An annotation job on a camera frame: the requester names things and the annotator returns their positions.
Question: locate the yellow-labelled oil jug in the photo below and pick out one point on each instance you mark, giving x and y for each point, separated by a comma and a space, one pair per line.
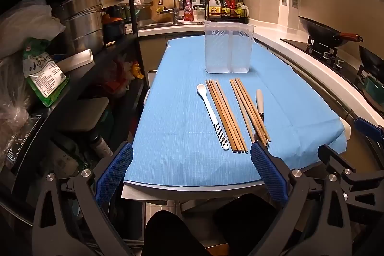
214, 7

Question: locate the yellow toy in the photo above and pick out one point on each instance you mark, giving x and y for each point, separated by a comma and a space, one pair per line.
137, 70

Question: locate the small white jar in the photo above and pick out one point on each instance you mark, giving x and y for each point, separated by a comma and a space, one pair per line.
200, 14

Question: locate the dark-capped bottle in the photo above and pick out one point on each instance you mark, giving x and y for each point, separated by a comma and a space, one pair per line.
100, 146

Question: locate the steel kitchen faucet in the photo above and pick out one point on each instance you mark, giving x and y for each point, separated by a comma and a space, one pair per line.
175, 11

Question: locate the steel sink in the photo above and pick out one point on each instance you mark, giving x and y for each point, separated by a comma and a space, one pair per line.
156, 25

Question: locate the black induction cooker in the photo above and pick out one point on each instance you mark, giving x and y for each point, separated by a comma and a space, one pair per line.
18, 145

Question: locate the grey box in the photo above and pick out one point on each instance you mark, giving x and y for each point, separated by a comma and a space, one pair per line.
84, 115

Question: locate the wooden cutting board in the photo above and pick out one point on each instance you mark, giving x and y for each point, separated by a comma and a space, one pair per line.
156, 14

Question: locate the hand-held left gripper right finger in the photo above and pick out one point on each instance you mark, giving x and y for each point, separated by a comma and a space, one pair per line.
268, 175

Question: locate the black cooking pot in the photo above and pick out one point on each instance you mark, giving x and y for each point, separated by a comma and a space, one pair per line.
120, 11

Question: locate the bundle of wooden chopsticks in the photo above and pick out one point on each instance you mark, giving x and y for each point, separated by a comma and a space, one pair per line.
225, 115
244, 103

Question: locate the clear plastic utensil holder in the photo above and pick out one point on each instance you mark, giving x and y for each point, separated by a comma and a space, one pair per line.
228, 49

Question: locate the person's left leg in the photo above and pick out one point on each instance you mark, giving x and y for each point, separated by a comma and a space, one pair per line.
174, 235

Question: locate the person's right leg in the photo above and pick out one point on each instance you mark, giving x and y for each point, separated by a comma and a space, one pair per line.
246, 220

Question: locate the red-labelled sauce bottle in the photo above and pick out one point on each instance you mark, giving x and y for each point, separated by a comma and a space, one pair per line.
225, 8

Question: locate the green food packet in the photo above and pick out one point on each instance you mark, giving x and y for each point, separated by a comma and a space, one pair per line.
42, 76

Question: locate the person's leg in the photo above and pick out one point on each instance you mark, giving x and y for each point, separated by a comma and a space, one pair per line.
174, 235
246, 220

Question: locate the white plastic bag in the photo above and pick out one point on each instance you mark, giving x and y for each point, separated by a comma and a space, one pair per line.
27, 19

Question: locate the steel strainer basket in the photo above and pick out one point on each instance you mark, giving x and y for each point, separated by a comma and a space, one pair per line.
141, 5

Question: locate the black gas stove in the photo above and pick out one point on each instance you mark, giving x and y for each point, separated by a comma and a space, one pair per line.
303, 46

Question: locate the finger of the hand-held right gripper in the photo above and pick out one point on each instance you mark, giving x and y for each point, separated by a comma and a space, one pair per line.
367, 127
330, 154

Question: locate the red cooking pot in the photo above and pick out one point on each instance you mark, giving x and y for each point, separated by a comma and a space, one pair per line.
112, 25

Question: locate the clear plastic bag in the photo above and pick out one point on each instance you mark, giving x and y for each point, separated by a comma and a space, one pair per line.
12, 100

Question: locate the silver foil roll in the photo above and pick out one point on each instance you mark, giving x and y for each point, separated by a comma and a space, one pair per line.
76, 60

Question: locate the stacked stainless steel pots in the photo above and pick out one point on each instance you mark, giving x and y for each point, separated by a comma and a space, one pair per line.
81, 25

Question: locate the dark sauce bottle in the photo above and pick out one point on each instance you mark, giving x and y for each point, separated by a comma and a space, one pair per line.
234, 8

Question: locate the red plastic bag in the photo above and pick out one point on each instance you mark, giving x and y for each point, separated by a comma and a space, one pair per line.
115, 82

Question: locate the blue tablecloth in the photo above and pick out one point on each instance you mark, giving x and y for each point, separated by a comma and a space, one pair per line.
180, 112

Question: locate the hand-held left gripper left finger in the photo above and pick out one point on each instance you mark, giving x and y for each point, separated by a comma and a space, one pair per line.
115, 173

